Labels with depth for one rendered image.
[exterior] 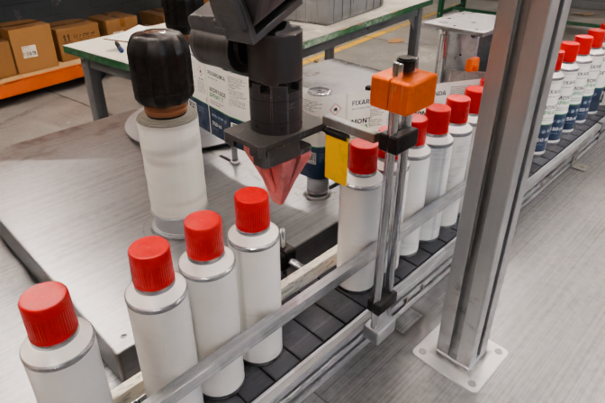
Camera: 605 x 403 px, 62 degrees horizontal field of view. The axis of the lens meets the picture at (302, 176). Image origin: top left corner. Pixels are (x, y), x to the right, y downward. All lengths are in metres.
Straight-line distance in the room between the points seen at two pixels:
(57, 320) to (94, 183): 0.60
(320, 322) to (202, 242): 0.24
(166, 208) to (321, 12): 1.82
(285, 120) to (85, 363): 0.29
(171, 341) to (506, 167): 0.34
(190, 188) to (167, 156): 0.06
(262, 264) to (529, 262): 0.50
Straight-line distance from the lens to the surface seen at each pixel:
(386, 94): 0.45
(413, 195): 0.69
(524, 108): 0.49
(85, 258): 0.79
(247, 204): 0.47
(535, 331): 0.76
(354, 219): 0.61
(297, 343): 0.62
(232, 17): 0.47
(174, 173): 0.73
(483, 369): 0.69
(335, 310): 0.65
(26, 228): 0.90
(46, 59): 4.38
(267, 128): 0.53
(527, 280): 0.84
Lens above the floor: 1.33
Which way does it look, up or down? 29 degrees down
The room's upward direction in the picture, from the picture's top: straight up
